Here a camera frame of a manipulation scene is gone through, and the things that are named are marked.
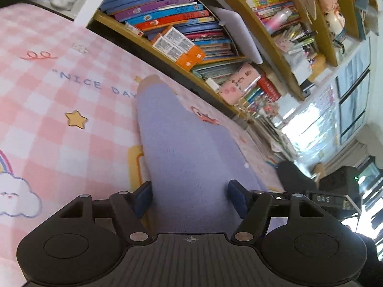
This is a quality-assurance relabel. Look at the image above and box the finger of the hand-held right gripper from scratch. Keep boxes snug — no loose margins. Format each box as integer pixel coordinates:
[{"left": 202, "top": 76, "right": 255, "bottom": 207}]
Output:
[{"left": 269, "top": 191, "right": 312, "bottom": 202}]

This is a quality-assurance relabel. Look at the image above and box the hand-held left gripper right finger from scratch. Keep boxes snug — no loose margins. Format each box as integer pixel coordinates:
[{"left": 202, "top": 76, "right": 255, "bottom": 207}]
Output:
[{"left": 227, "top": 179, "right": 332, "bottom": 243}]

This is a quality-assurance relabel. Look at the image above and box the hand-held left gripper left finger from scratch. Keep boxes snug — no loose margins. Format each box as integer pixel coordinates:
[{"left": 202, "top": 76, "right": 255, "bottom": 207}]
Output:
[{"left": 55, "top": 181, "right": 154, "bottom": 244}]

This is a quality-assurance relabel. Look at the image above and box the black rounded object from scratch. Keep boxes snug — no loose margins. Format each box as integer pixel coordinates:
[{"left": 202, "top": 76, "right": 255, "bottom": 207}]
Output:
[{"left": 277, "top": 159, "right": 318, "bottom": 192}]

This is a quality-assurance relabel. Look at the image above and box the stack of books and papers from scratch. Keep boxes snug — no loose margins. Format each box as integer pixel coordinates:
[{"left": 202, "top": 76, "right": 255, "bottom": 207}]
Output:
[{"left": 254, "top": 110, "right": 301, "bottom": 163}]

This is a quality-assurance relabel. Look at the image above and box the upright red book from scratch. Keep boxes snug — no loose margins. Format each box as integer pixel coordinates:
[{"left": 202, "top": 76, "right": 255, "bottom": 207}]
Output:
[{"left": 257, "top": 76, "right": 282, "bottom": 102}]

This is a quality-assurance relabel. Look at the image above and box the pink printed cylindrical container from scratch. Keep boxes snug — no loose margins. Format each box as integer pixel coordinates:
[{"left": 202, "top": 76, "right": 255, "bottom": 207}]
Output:
[{"left": 218, "top": 63, "right": 261, "bottom": 106}]

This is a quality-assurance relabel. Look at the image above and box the white charger adapter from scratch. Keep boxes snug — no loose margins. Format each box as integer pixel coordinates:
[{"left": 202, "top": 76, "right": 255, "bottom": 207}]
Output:
[{"left": 205, "top": 78, "right": 222, "bottom": 92}]

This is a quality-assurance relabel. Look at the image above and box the pink checkered cartoon desk mat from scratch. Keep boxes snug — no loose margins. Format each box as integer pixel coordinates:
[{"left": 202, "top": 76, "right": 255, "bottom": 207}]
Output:
[{"left": 0, "top": 1, "right": 288, "bottom": 287}]

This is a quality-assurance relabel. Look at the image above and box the white storage box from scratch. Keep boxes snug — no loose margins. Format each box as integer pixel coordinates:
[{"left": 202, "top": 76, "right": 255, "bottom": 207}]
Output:
[{"left": 288, "top": 51, "right": 315, "bottom": 79}]

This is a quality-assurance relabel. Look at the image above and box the orange and white box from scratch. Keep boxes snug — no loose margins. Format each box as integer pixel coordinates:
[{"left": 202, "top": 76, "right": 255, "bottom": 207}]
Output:
[{"left": 152, "top": 25, "right": 207, "bottom": 72}]

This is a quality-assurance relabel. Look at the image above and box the clear pen organizer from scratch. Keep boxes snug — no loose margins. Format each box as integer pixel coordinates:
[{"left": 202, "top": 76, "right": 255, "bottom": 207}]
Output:
[{"left": 275, "top": 24, "right": 318, "bottom": 55}]

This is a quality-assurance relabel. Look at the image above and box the pink gradient bottle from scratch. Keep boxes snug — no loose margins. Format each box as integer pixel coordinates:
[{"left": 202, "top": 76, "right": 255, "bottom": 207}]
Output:
[{"left": 266, "top": 7, "right": 293, "bottom": 32}]

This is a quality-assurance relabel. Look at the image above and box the row of colourful children's books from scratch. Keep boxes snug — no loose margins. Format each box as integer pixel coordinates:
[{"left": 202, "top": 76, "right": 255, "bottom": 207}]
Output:
[{"left": 100, "top": 0, "right": 282, "bottom": 110}]

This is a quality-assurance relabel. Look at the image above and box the white and wooden bookshelf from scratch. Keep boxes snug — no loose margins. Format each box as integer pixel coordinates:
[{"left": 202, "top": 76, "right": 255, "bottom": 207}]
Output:
[{"left": 75, "top": 0, "right": 372, "bottom": 120}]

